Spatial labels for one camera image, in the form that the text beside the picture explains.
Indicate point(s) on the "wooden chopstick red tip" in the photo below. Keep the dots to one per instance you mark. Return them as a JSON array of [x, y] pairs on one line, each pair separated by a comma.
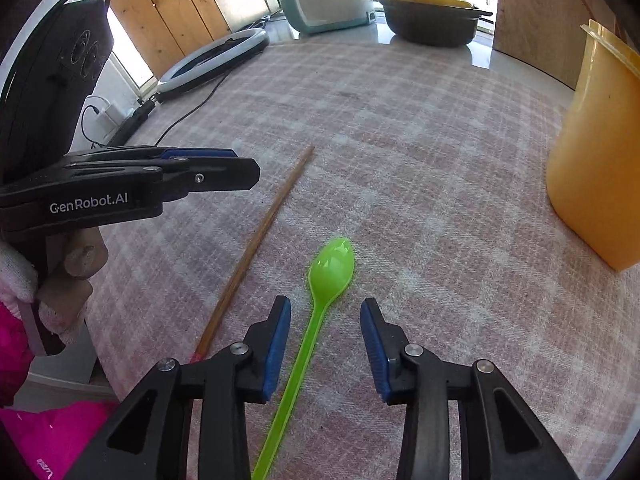
[[236, 278]]

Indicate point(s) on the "large light wooden board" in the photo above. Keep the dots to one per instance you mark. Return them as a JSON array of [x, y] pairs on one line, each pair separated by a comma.
[[548, 35]]

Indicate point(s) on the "black pot yellow lid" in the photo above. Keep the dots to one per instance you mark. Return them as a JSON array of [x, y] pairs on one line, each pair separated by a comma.
[[435, 23]]

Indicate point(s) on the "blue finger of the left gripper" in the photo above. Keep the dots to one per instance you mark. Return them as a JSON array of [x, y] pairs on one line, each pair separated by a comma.
[[149, 152], [200, 174]]

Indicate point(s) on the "pink plaid tablecloth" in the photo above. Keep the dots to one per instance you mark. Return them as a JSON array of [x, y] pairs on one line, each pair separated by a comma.
[[434, 170]]

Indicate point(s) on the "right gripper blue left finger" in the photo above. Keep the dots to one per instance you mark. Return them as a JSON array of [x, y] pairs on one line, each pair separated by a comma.
[[147, 436]]

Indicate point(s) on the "black camera box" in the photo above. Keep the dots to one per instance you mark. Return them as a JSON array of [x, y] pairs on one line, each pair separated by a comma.
[[54, 72]]

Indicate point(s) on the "pine plank cutting board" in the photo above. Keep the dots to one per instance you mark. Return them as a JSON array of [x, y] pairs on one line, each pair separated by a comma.
[[166, 31]]

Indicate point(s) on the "left hand white glove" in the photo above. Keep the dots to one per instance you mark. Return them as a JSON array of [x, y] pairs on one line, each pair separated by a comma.
[[62, 296]]

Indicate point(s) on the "white power adapter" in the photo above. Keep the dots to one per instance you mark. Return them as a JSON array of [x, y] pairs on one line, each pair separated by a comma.
[[110, 118]]

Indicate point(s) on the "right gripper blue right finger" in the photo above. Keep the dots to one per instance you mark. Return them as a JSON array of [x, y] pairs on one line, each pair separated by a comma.
[[500, 435]]

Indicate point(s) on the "green plastic spoon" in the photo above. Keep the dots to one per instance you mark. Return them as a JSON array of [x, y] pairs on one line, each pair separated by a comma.
[[328, 277]]

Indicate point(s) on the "white ring light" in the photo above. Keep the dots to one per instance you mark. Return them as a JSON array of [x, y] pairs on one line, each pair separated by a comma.
[[211, 61]]

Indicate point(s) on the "yellow plastic container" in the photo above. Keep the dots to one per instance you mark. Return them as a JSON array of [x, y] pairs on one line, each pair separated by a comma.
[[592, 175]]

